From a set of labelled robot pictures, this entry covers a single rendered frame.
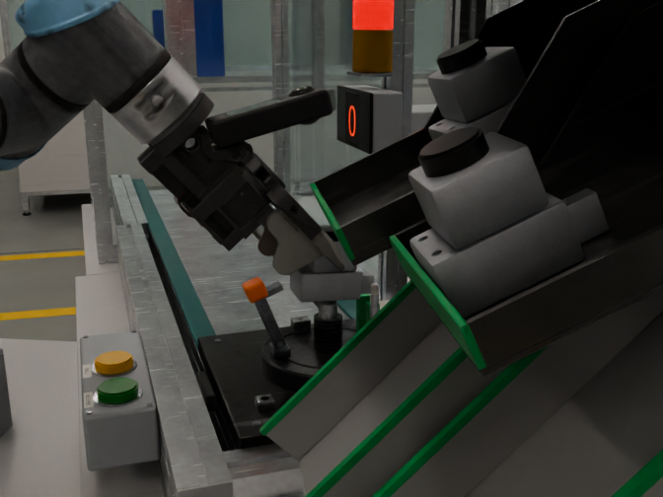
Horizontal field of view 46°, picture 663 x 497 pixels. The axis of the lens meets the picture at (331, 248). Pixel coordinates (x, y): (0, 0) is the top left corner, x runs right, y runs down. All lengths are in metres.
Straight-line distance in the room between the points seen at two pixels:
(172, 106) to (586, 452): 0.44
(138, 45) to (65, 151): 5.15
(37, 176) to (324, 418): 5.34
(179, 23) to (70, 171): 4.12
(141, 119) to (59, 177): 5.18
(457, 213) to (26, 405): 0.81
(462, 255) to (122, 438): 0.53
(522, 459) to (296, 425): 0.20
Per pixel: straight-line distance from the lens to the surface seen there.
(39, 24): 0.69
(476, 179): 0.33
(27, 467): 0.93
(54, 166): 5.86
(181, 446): 0.72
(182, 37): 1.79
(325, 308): 0.80
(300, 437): 0.62
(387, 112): 0.92
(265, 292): 0.77
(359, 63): 0.96
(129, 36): 0.69
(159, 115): 0.69
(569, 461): 0.45
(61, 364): 1.17
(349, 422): 0.60
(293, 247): 0.74
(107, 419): 0.79
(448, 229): 0.33
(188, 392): 0.81
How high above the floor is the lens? 1.32
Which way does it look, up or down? 16 degrees down
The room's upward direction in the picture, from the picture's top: straight up
